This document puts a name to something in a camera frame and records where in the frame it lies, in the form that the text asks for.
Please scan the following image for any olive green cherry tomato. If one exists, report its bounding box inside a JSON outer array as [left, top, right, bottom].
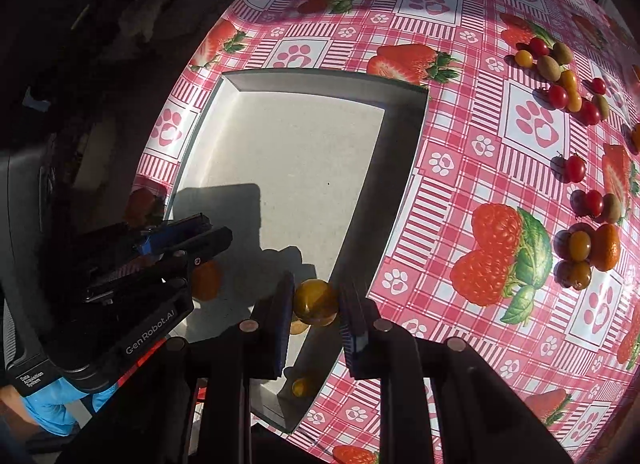
[[293, 279, 338, 326]]

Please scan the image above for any red cherry tomato cluster right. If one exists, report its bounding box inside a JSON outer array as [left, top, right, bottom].
[[579, 100, 601, 126]]

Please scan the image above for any yellow cherry tomato cluster upper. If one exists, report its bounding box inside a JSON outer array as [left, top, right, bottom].
[[559, 69, 578, 92]]

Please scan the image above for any yellow cherry tomato cluster lower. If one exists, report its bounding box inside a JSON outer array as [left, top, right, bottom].
[[566, 90, 582, 114]]

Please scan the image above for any yellow cherry tomato cluster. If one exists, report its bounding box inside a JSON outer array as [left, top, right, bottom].
[[566, 90, 582, 114], [559, 69, 578, 92]]

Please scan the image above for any red cherry tomato cluster bottom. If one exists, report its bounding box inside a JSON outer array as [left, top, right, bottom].
[[547, 84, 568, 109]]

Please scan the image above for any small yellow tomato cluster left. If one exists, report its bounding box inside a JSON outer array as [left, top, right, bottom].
[[514, 49, 534, 68]]

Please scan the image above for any dark olive cherry tomato upper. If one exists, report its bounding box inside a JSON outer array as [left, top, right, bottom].
[[568, 230, 591, 262]]

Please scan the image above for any lone red cherry tomato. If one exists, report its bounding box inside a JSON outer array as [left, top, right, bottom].
[[591, 77, 606, 95]]

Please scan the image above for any dark olive cherry tomato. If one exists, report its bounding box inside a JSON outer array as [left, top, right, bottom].
[[568, 230, 591, 262], [568, 260, 592, 291]]

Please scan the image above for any blue gloved left hand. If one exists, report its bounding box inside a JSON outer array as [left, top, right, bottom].
[[21, 378, 118, 437]]

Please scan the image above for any red cherry tomato middle right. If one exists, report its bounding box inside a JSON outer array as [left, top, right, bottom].
[[585, 190, 604, 219]]

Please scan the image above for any brown longan cluster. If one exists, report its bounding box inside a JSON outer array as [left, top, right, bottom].
[[591, 94, 610, 121], [552, 41, 574, 65], [536, 55, 562, 83]]

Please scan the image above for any brown longan cluster centre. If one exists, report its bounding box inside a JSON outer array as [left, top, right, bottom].
[[536, 55, 562, 83]]

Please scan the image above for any brown longan cluster top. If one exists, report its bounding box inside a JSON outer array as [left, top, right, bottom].
[[552, 41, 574, 65]]

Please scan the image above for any dark olive cherry tomato lower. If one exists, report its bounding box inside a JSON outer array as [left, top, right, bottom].
[[568, 260, 592, 291]]

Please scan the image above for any red checkered fruit tablecloth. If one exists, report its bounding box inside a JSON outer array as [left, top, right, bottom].
[[136, 0, 639, 463]]

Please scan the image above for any white rectangular tray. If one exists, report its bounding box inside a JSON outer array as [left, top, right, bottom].
[[162, 68, 431, 435]]

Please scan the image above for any brown longan cluster right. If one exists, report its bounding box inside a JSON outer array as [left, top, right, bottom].
[[591, 94, 610, 121]]

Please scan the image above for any red cherry tomato cluster top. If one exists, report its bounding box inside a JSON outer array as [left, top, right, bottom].
[[527, 37, 549, 58]]

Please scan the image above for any large textured orange mandarin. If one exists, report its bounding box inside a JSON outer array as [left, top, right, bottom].
[[590, 223, 620, 272]]

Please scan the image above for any smooth orange mandarin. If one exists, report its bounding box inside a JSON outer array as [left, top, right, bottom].
[[630, 123, 640, 153]]

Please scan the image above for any red cherry tomato cluster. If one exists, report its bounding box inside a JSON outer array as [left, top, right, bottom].
[[547, 84, 568, 109], [579, 100, 601, 126], [527, 37, 549, 58]]

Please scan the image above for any red cherry tomato middle left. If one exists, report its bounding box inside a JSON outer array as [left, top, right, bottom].
[[564, 154, 587, 183]]

